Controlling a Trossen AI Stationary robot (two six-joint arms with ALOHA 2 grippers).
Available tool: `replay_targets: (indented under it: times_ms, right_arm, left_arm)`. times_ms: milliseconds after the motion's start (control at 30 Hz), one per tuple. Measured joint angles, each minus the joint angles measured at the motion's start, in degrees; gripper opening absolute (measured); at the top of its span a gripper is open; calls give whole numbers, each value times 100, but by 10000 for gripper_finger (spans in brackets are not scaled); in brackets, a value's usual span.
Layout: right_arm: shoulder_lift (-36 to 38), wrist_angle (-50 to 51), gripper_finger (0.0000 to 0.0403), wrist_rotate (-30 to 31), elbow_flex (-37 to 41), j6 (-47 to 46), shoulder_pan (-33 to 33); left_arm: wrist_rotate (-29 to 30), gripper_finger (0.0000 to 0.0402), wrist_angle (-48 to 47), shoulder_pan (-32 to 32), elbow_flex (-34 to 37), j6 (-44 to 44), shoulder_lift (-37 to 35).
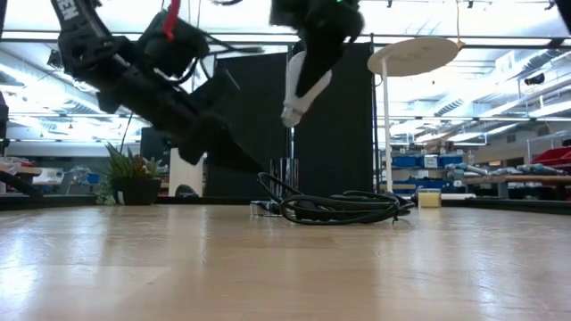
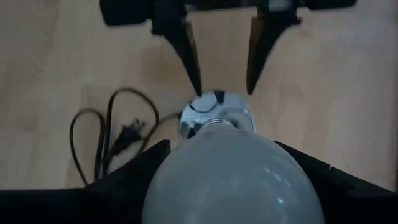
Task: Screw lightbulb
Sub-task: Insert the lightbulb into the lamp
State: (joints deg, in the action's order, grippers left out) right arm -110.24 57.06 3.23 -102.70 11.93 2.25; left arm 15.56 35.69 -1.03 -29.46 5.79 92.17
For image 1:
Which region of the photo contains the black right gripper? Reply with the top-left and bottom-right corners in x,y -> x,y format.
269,0 -> 365,99

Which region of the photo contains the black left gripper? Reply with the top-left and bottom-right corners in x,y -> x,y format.
145,91 -> 265,174

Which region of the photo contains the white lightbulb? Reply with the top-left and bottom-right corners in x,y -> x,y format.
280,50 -> 334,129

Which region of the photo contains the chrome lamp base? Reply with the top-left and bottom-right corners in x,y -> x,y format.
249,157 -> 300,218

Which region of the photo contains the black lamp power cord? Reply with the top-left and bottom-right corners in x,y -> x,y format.
257,172 -> 417,226

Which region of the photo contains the white cylindrical container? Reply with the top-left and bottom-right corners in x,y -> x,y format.
168,147 -> 205,198

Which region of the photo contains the black monitor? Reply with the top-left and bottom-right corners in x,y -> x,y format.
139,126 -> 173,169

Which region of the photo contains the white round-top stand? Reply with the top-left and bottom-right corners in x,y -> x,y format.
367,37 -> 461,193

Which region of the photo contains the potted succulent plant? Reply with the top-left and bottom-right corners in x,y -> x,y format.
95,142 -> 169,207

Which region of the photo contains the long blue shelf bin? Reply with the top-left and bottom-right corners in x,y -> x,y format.
392,177 -> 466,193

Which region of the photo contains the wooden side table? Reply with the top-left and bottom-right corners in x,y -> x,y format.
0,155 -> 44,178

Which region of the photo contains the grey metal shelf rack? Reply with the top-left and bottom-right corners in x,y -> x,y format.
525,131 -> 571,157

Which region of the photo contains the wooden workbench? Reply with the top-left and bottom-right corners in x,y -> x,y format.
462,174 -> 571,200

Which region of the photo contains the red storage bin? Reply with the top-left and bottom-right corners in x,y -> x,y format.
530,146 -> 571,169

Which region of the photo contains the thin black camera cable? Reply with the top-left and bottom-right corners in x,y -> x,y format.
195,29 -> 269,86

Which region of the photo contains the yellow hanging cord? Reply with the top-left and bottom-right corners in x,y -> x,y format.
454,0 -> 466,50

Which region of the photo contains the red cable strap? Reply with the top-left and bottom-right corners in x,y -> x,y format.
161,0 -> 183,44

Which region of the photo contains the black aluminium table frame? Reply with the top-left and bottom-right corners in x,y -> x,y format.
0,192 -> 571,216

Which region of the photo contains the black hose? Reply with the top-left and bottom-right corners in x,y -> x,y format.
0,170 -> 46,202

